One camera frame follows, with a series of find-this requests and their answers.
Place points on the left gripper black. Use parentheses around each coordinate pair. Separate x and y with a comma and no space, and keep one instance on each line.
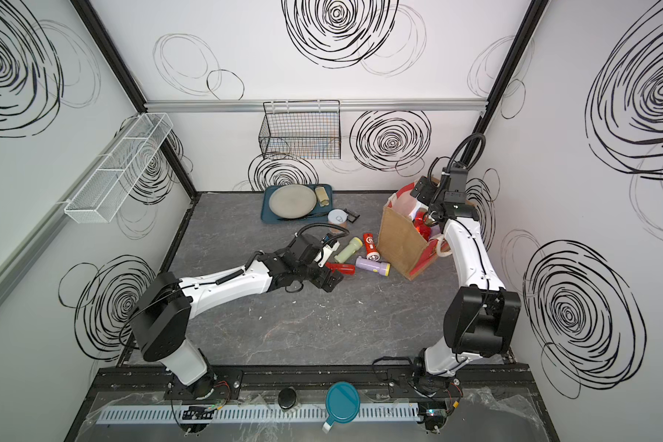
(332,283)

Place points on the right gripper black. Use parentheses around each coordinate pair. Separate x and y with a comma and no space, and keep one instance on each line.
(428,186)

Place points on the red flashlight top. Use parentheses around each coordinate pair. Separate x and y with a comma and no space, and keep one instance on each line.
(342,268)

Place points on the light green flashlight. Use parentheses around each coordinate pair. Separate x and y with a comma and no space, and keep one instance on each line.
(354,245)

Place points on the brown jute tote bag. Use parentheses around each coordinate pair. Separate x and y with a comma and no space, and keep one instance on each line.
(401,244)

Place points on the red white flashlight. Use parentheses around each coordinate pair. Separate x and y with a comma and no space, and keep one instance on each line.
(372,252)

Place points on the purple flashlight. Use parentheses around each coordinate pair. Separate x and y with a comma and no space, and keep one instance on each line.
(373,266)

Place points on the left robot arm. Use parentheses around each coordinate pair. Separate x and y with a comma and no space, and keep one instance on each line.
(160,319)

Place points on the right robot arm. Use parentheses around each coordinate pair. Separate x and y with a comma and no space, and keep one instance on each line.
(482,317)

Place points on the dark teal tray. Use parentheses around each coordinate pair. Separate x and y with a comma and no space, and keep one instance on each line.
(269,217)

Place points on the small orange can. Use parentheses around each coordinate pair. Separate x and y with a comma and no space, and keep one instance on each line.
(338,217)

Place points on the grey round plate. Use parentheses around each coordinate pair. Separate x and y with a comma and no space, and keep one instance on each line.
(292,201)

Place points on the black round knob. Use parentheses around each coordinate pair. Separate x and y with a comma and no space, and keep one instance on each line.
(287,398)

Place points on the teal round lid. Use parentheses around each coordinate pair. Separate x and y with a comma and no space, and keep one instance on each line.
(342,403)

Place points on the black wire wall basket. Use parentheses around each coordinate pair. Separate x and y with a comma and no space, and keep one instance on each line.
(302,129)

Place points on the white slotted cable duct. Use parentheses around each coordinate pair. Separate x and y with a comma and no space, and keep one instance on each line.
(233,414)

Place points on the white wire wall shelf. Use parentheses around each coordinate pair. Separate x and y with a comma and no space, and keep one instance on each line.
(133,167)

